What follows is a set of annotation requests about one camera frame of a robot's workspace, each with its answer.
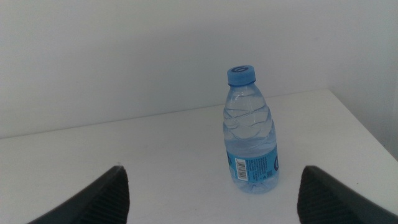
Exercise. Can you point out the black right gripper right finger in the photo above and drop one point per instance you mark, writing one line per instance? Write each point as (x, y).
(329, 205)

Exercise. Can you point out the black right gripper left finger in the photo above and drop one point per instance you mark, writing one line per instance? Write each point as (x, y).
(99, 202)

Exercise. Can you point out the clear water bottle blue cap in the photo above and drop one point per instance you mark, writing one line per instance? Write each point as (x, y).
(250, 140)

